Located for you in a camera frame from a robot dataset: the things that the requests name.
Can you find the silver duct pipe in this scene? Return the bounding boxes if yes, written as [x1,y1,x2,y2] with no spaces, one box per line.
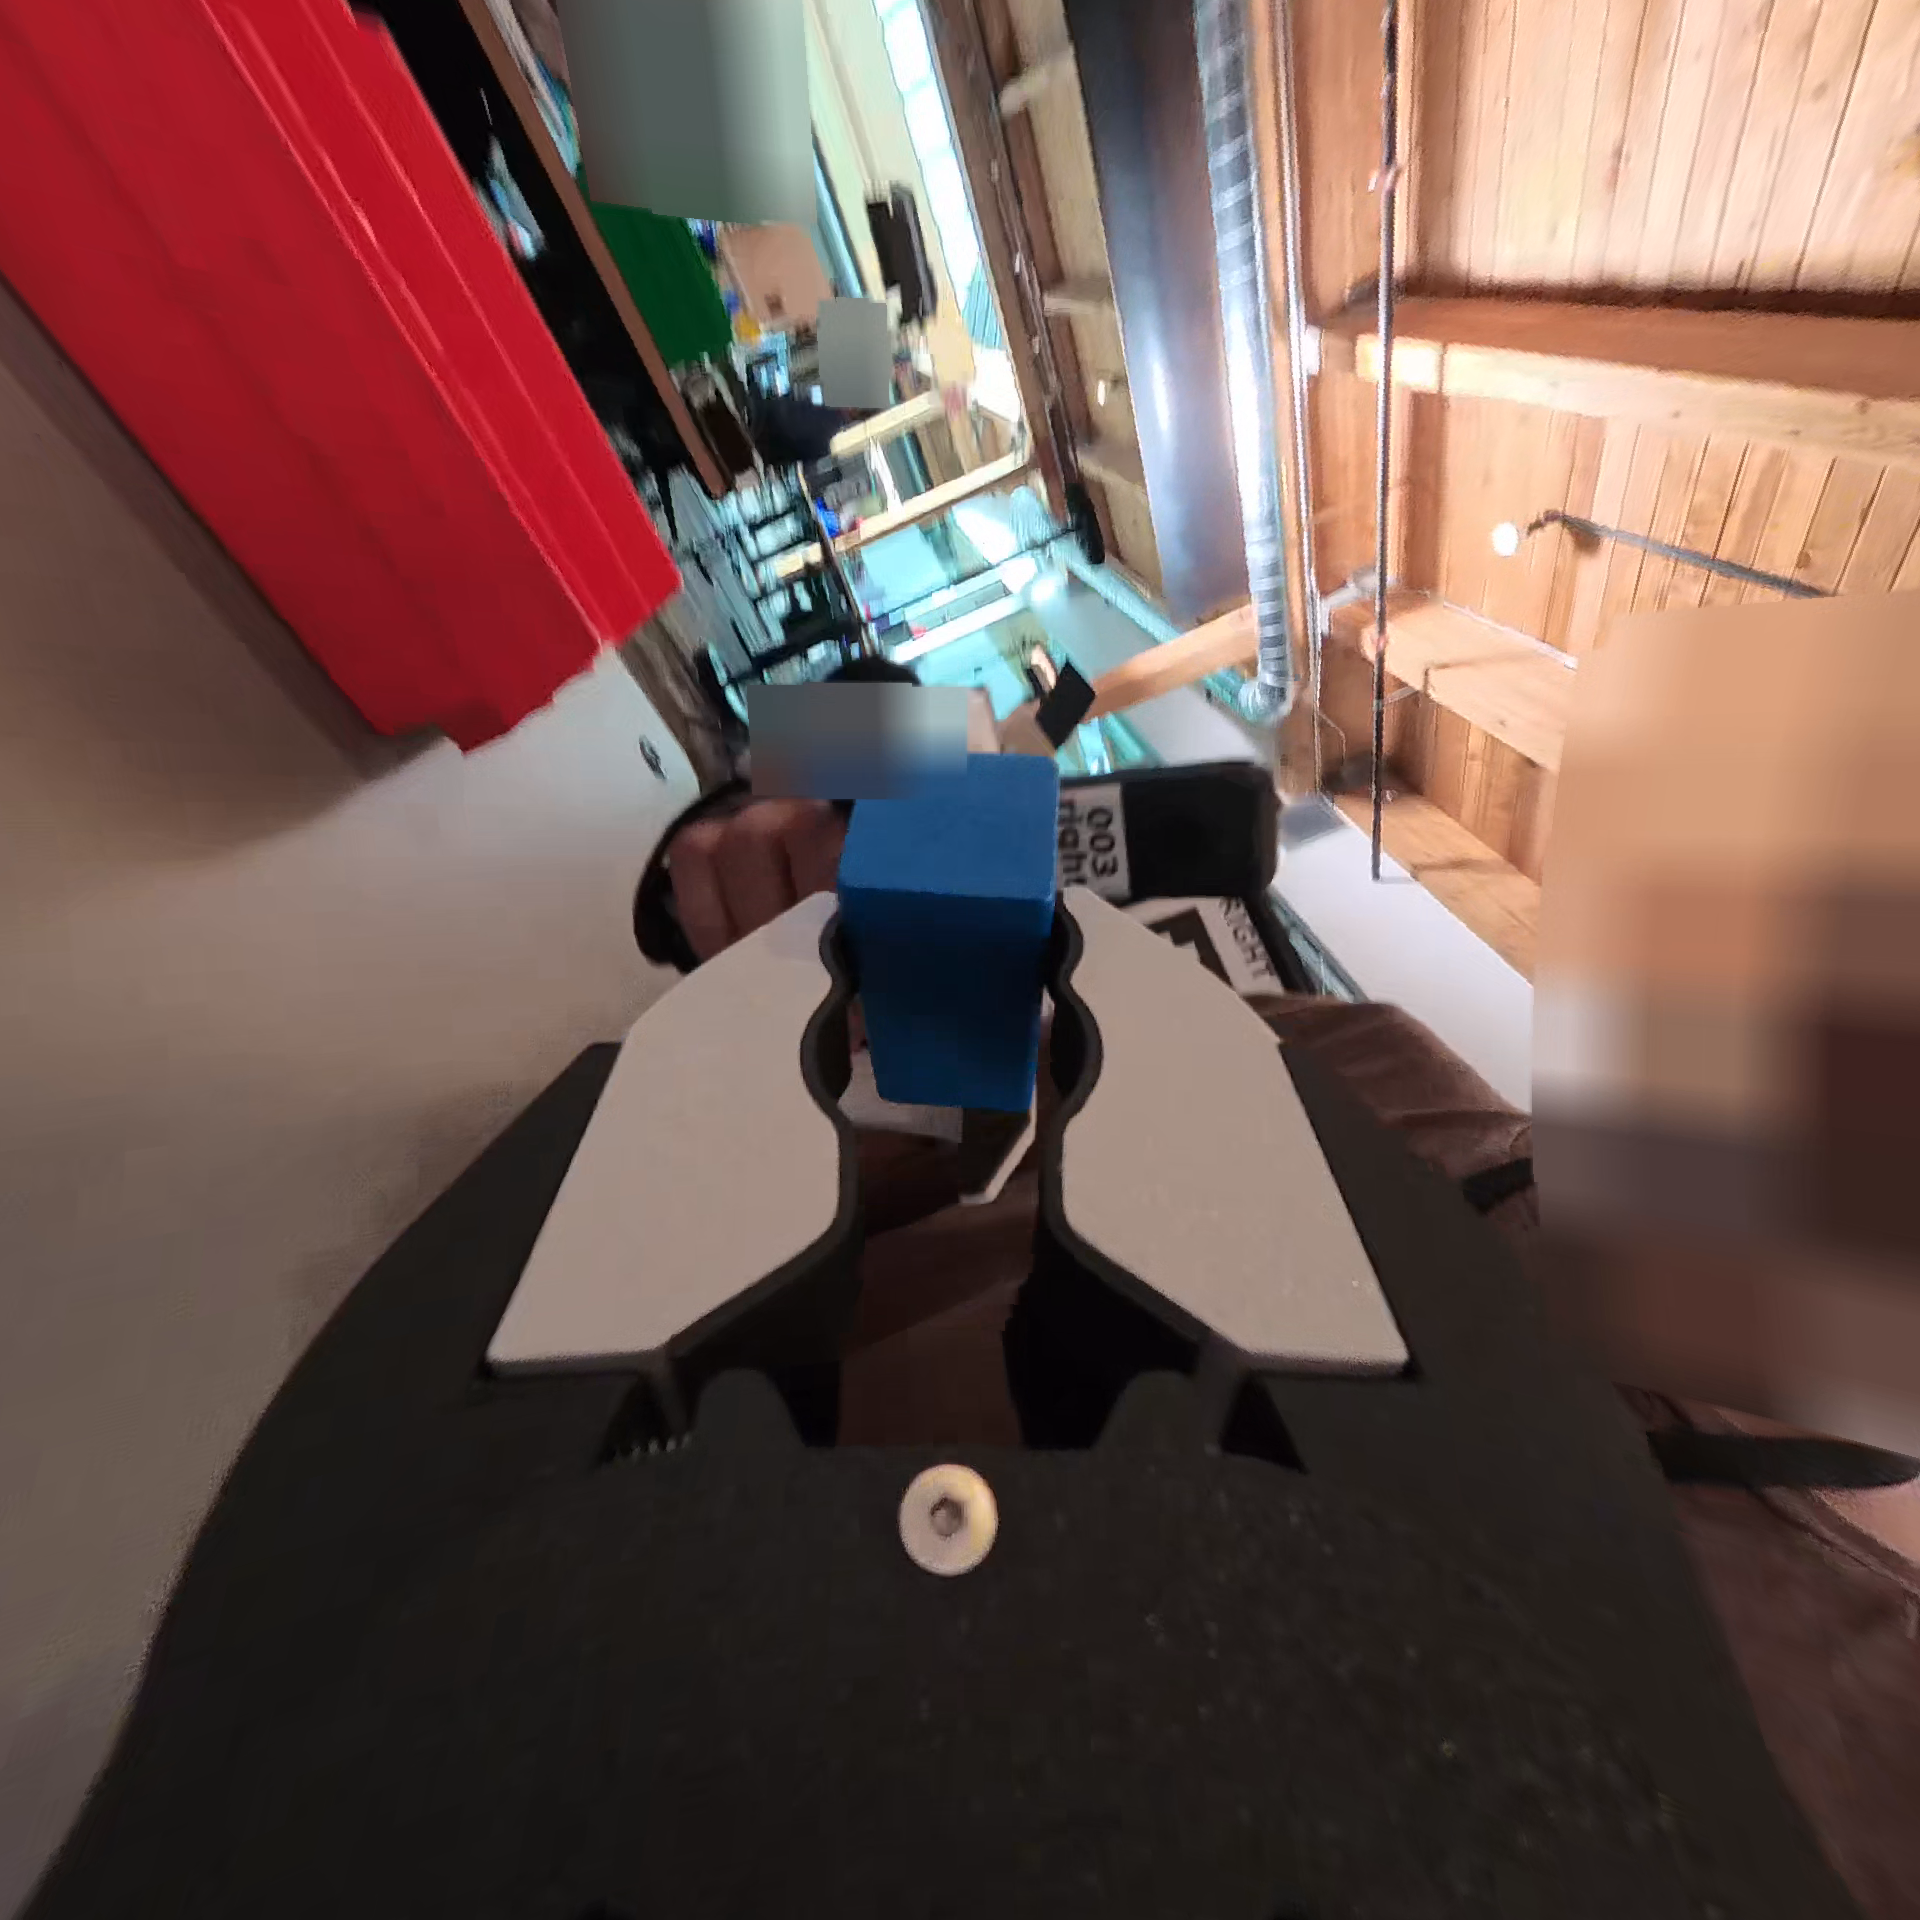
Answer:
[1199,0,1332,728]

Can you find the red plastic bin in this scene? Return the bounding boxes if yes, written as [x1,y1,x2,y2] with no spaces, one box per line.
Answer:
[0,0,686,755]

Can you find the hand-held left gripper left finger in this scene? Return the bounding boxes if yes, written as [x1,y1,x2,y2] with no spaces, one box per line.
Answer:
[488,890,870,1389]

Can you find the green plastic bin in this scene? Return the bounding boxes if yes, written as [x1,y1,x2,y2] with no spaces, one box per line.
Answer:
[590,204,740,367]

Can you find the person's brown clothing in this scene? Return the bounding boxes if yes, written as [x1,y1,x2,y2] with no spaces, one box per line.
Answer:
[839,992,1920,1920]

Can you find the person's right hand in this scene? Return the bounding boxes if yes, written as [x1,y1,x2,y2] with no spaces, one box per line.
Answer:
[639,788,851,966]

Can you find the black chest strap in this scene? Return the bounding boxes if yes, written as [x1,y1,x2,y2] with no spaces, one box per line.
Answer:
[1637,1411,1920,1505]

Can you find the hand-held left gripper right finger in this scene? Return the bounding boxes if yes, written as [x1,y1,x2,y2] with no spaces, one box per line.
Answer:
[1036,890,1410,1389]

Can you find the blue wooden block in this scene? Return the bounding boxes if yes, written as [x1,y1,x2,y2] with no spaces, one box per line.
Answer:
[836,758,1071,1122]

